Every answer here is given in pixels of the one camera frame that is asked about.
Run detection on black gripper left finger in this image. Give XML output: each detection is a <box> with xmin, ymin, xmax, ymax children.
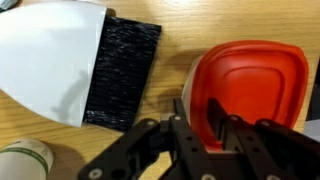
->
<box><xmin>173</xmin><ymin>97</ymin><xmax>188</xmax><ymax>122</ymax></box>

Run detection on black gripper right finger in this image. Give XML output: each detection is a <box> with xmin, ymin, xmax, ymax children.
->
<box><xmin>207</xmin><ymin>97</ymin><xmax>233</xmax><ymax>141</ymax></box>

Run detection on clear plastic bowl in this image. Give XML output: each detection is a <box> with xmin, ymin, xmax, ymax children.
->
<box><xmin>181</xmin><ymin>54</ymin><xmax>204</xmax><ymax>126</ymax></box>

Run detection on orange plastic lid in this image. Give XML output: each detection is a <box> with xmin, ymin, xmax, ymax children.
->
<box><xmin>189</xmin><ymin>39</ymin><xmax>310</xmax><ymax>153</ymax></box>

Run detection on white hand brush black bristles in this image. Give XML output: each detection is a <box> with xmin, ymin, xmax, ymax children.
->
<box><xmin>0</xmin><ymin>0</ymin><xmax>163</xmax><ymax>132</ymax></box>

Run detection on small white paper cup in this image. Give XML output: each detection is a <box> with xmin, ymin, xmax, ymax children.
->
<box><xmin>0</xmin><ymin>138</ymin><xmax>55</xmax><ymax>180</ymax></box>

